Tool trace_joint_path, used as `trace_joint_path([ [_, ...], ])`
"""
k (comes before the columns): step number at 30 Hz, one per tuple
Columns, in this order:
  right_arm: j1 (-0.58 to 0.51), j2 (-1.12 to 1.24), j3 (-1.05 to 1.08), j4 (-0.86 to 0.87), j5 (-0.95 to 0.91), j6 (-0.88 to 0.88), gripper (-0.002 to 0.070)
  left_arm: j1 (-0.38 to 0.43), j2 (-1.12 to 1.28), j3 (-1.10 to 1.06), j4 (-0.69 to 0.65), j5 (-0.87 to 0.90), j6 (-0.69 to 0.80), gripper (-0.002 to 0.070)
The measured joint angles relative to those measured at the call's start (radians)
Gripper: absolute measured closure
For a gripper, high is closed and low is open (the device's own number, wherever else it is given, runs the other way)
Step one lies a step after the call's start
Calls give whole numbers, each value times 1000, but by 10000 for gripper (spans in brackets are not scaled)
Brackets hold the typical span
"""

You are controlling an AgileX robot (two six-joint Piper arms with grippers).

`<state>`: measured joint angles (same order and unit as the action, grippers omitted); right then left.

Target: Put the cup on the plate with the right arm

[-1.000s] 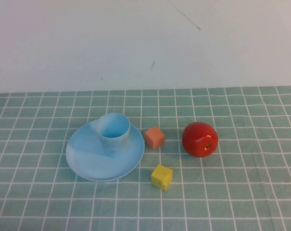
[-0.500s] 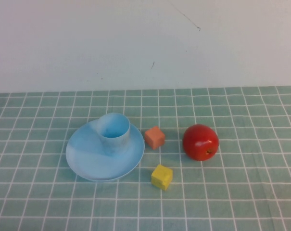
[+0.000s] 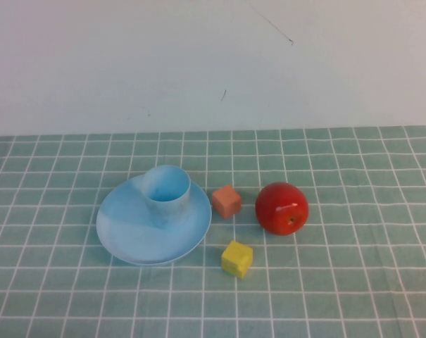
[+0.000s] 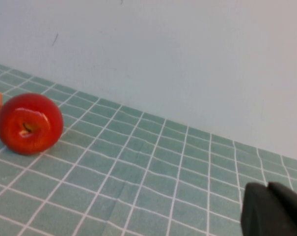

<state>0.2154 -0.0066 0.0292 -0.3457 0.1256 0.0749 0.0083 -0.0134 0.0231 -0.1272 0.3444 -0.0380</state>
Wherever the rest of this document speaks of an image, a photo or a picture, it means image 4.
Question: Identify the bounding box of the green checked tablecloth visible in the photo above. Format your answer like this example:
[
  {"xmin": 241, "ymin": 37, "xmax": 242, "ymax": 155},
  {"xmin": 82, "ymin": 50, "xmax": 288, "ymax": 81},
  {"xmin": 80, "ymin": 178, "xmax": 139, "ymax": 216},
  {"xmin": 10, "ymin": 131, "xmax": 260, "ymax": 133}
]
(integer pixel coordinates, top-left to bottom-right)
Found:
[{"xmin": 0, "ymin": 61, "xmax": 297, "ymax": 236}]

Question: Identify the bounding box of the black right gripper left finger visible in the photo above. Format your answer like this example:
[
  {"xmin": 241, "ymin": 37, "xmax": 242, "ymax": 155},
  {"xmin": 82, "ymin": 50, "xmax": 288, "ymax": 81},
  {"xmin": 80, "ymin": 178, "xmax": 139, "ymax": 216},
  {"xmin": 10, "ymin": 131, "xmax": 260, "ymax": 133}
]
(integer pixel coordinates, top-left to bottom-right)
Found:
[{"xmin": 240, "ymin": 182, "xmax": 290, "ymax": 236}]

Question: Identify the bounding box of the red apple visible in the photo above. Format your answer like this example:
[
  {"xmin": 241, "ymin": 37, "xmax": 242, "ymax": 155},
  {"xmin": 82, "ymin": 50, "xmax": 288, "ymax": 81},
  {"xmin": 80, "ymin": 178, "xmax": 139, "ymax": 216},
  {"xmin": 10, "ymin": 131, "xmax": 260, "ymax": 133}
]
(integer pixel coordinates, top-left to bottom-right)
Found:
[{"xmin": 0, "ymin": 92, "xmax": 65, "ymax": 156}]

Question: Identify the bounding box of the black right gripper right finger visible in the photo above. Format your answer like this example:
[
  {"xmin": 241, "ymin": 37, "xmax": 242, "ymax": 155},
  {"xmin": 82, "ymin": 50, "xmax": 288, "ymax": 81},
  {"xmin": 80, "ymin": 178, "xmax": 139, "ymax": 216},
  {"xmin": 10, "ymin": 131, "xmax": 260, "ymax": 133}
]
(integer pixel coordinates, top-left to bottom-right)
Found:
[{"xmin": 267, "ymin": 181, "xmax": 297, "ymax": 236}]

